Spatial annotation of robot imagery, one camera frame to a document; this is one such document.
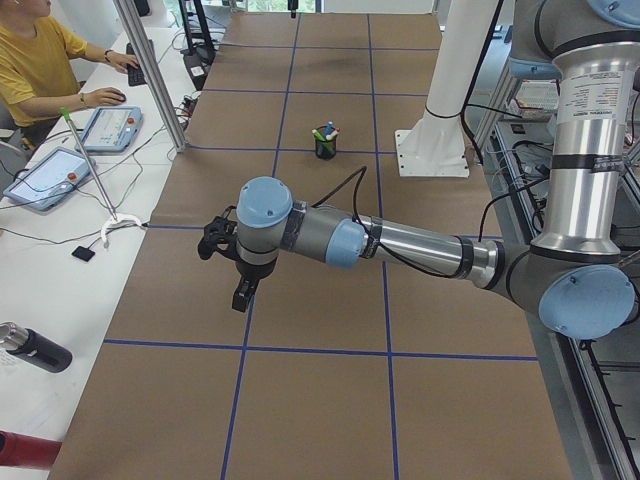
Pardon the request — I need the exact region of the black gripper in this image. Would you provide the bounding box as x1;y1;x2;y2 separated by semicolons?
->
232;260;274;312

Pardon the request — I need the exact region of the red whiteboard marker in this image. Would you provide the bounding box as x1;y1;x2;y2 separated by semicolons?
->
326;128;340;142

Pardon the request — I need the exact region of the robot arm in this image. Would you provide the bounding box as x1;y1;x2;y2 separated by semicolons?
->
230;1;639;340

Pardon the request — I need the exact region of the white curved stand base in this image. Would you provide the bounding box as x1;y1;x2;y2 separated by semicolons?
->
100;213;143;248

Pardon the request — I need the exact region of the black mesh pen cup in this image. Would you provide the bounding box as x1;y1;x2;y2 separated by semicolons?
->
315;138;337;160

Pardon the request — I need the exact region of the small black square pad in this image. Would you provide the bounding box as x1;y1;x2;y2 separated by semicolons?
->
71;246;95;262

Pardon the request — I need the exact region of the green highlighter pen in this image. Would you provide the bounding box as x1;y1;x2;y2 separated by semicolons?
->
311;129;327;143

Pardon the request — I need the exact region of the far teach pendant tablet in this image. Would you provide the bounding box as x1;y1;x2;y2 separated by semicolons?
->
80;106;143;154

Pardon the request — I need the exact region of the teach pendant tablet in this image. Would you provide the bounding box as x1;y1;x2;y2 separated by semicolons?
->
3;147;90;212
80;106;143;154

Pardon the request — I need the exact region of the black water bottle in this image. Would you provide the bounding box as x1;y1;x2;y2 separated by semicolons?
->
1;322;73;373

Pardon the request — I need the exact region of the near teach pendant tablet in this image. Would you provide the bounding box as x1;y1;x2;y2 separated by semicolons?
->
3;147;90;212

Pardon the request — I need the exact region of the black monitor stand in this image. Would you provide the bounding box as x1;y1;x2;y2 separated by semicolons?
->
179;0;216;91

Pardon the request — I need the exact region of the black keyboard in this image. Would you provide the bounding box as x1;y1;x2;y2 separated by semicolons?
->
126;42;146;87

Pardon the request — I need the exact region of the metal rod green tip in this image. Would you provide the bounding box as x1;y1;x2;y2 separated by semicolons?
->
60;107;118;224

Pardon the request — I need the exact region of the red bottle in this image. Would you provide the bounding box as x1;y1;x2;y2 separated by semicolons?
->
1;431;62;470

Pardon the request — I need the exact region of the person in yellow shirt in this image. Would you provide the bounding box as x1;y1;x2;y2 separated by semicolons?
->
1;1;139;147

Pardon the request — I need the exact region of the aluminium frame post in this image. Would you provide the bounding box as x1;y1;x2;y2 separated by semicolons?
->
113;0;187;153

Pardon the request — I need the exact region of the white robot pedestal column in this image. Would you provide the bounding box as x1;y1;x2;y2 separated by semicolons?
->
395;0;502;178

